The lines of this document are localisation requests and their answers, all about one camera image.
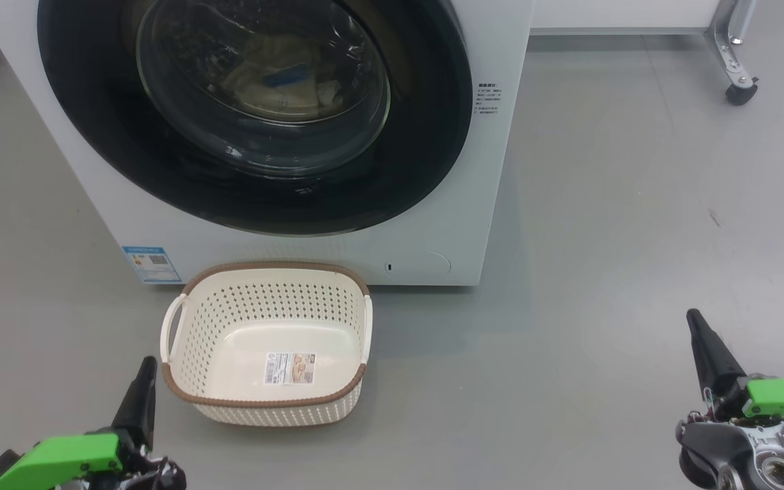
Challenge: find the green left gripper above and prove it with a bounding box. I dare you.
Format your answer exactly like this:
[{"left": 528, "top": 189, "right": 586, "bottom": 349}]
[{"left": 0, "top": 356, "right": 186, "bottom": 490}]

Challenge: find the metal foot with caster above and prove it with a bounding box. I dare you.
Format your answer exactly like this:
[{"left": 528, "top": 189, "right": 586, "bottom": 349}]
[{"left": 705, "top": 0, "right": 760, "bottom": 106}]

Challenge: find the pale cream baby garment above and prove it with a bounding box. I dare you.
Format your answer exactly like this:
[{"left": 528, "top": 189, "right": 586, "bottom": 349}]
[{"left": 310, "top": 71, "right": 346, "bottom": 110}]

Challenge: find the yellow cream printed baby garment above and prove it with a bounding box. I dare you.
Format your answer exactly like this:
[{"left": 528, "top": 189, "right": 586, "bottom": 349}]
[{"left": 222, "top": 34, "right": 318, "bottom": 113}]

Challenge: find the blue energy label sticker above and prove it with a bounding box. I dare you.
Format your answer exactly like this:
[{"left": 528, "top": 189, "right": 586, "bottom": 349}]
[{"left": 122, "top": 246, "right": 182, "bottom": 284}]

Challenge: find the cream perforated laundry basket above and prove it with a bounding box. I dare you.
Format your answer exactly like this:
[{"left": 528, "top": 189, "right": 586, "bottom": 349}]
[{"left": 159, "top": 261, "right": 374, "bottom": 427}]

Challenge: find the white front-load washing machine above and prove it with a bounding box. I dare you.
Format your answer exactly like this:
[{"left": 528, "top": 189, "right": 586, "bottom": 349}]
[{"left": 0, "top": 0, "right": 534, "bottom": 287}]

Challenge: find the washing machine door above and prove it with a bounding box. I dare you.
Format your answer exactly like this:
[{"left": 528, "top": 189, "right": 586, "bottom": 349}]
[{"left": 37, "top": 0, "right": 474, "bottom": 237}]

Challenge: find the white partition panel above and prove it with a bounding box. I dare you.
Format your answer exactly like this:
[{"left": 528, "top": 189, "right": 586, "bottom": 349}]
[{"left": 532, "top": 0, "right": 723, "bottom": 35}]

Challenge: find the round filter access cover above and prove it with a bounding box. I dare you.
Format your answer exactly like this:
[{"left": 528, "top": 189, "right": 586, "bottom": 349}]
[{"left": 385, "top": 250, "right": 452, "bottom": 277}]

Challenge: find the basket bottom product label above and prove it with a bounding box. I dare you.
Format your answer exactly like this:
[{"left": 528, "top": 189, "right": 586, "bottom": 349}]
[{"left": 264, "top": 352, "right": 316, "bottom": 385}]

